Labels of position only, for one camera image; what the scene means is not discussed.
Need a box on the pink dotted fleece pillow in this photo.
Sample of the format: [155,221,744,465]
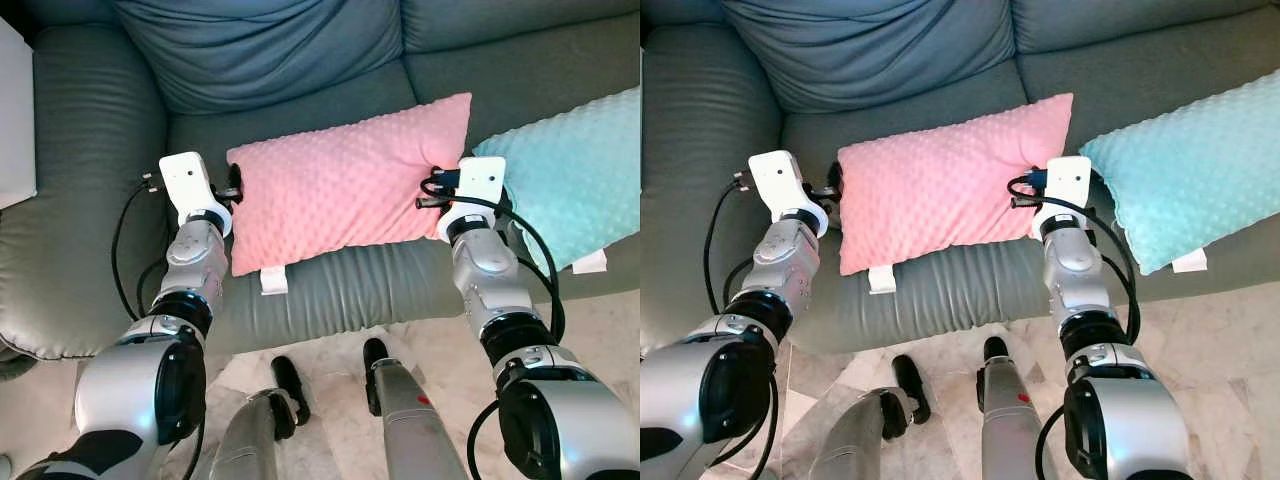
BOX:
[227,92,473,297]
[836,93,1076,295]

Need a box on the dark green leather sofa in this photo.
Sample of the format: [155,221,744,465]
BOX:
[640,0,1280,357]
[0,0,641,386]

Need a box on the teal dotted fleece pillow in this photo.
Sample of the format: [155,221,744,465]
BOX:
[1080,68,1280,277]
[472,85,641,277]

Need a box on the silver right robot leg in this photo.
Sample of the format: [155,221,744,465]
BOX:
[978,336,1063,480]
[362,338,471,480]

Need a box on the silver robot leg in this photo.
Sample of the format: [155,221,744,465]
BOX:
[808,353,933,480]
[978,336,1063,480]
[205,355,312,480]
[362,338,471,480]

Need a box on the white panel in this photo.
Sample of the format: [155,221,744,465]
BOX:
[0,18,38,211]

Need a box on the silver left robot leg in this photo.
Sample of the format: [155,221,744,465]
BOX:
[808,353,933,480]
[205,355,312,480]

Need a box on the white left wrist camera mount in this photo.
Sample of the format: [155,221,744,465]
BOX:
[748,150,830,237]
[158,152,234,237]

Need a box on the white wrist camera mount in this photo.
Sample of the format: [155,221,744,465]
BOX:
[158,152,234,237]
[748,150,830,237]
[437,155,507,242]
[1030,155,1093,240]

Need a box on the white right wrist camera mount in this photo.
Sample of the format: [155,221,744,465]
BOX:
[437,155,507,242]
[1030,155,1093,240]

